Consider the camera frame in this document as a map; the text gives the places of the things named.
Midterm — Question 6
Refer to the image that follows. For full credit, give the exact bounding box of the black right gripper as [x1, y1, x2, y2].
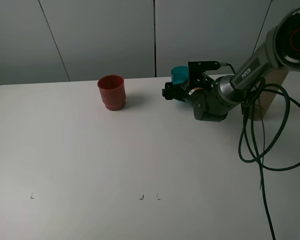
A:
[161, 77, 216, 103]

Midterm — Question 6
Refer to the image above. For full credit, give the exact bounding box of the teal translucent plastic cup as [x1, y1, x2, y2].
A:
[170, 65, 190, 104]

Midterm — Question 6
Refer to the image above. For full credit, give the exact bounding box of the smoky translucent water bottle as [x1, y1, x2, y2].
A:
[241, 68, 289, 121]

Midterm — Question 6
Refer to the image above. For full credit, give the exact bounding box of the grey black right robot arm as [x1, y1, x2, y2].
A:
[162, 7, 300, 122]

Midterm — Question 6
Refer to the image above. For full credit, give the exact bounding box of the red plastic cup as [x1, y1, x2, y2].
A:
[97, 75, 126, 111]

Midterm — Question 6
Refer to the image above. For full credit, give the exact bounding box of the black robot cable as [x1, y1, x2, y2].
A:
[219, 61, 300, 240]

